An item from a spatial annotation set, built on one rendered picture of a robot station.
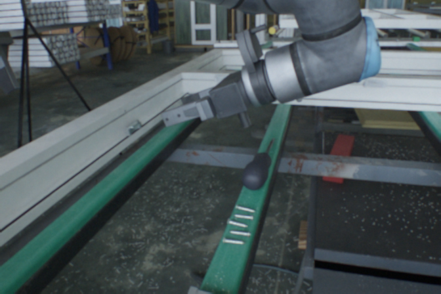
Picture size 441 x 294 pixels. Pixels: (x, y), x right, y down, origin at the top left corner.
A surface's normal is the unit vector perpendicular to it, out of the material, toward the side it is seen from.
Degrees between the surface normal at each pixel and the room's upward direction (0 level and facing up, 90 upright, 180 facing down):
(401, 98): 90
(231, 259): 0
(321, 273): 0
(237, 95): 90
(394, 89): 90
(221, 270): 0
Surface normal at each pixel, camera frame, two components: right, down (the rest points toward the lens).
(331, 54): -0.38, 0.65
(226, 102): -0.27, 0.36
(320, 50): -0.56, 0.66
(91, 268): -0.04, -0.93
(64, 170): 0.96, 0.07
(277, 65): -0.42, -0.14
